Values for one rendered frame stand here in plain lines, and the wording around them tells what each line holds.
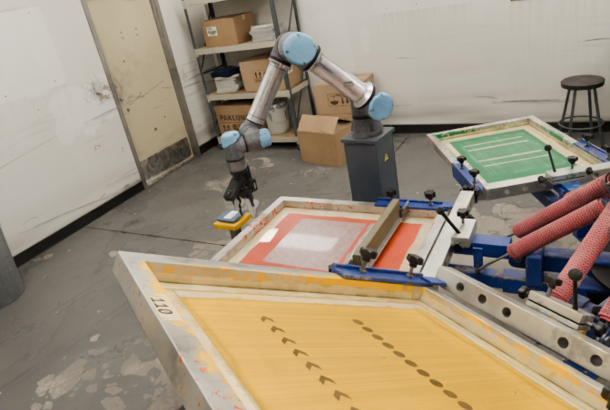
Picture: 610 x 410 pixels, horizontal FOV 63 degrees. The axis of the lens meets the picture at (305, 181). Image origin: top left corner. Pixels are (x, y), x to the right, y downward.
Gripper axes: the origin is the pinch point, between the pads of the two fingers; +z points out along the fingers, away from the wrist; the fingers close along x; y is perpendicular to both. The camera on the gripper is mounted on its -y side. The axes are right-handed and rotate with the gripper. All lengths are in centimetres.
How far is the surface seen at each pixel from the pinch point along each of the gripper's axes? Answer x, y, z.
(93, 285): 206, 47, 105
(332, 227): -32.8, 12.1, 9.6
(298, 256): -28.8, -10.7, 9.6
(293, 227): -15.8, 9.2, 9.6
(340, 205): -31.0, 25.5, 6.7
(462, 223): -87, 3, -3
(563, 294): -119, -33, -6
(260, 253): -12.3, -12.2, 9.6
